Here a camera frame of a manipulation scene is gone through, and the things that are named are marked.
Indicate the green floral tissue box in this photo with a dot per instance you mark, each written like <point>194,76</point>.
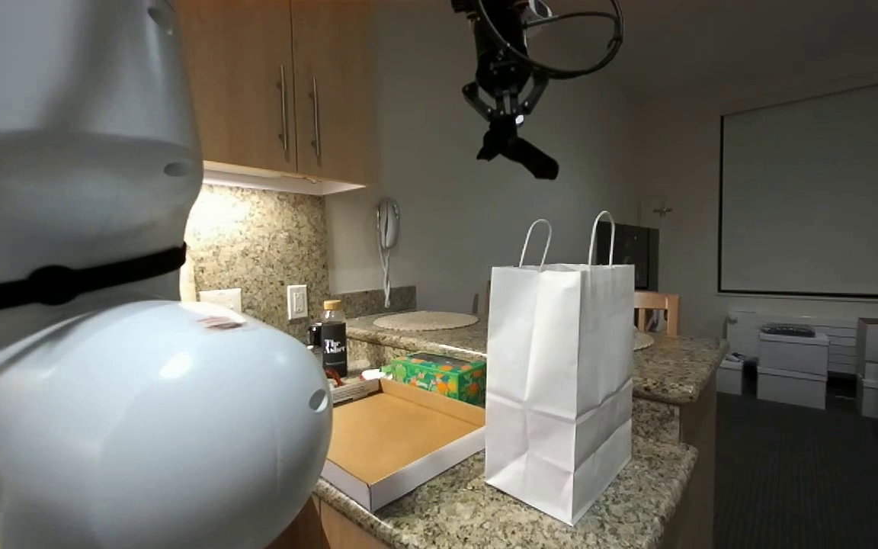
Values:
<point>442,380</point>

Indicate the white switch plate on backsplash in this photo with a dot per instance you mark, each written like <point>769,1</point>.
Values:
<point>222,300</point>

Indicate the wooden dining chair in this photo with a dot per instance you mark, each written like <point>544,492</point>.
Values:
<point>663,305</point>

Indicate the white wall outlet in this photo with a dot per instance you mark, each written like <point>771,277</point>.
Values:
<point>298,304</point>

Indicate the black bottle with cork cap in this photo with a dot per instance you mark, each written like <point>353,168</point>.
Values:
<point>333,351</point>

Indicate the white oval wall device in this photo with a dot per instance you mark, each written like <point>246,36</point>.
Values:
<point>385,223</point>

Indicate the white projector screen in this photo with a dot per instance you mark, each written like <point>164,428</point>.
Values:
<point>816,194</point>

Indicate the small white box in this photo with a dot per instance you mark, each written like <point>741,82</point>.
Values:
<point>731,375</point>

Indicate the shallow cardboard box tray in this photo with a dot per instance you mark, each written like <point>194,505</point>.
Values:
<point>398,436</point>

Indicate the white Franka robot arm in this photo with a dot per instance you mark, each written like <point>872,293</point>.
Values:
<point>134,436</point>

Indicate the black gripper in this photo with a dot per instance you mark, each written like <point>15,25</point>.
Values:
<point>507,51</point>

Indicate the wooden upper wall cabinet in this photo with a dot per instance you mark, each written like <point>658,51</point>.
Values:
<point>256,82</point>

